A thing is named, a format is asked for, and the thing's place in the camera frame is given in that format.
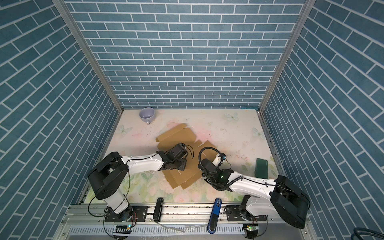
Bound brown cardboard paper box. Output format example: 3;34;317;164
156;124;216;190

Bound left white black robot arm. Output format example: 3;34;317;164
87;143;194;217

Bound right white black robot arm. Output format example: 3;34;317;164
198;147;311;229

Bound dark green phone case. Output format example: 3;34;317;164
255;158;269;179

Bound blue black stapler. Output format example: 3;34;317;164
207;198;222;234

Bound lavender ceramic cup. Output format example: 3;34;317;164
139;107;156;125

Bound black marker pen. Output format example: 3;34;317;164
153;198;164;223

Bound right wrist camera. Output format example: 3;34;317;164
212;154;227;168

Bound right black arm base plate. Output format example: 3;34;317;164
224;205;267;222

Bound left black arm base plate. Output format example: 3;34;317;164
105;206;148;223

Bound aluminium front rail frame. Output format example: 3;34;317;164
53;203;317;240

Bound black cable bottom right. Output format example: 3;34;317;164
350;227;384;240

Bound left aluminium corner post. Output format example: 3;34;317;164
52;0;124;114

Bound aluminium corner post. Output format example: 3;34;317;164
52;0;124;114
259;0;316;113

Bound right aluminium corner post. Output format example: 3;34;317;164
259;0;316;113

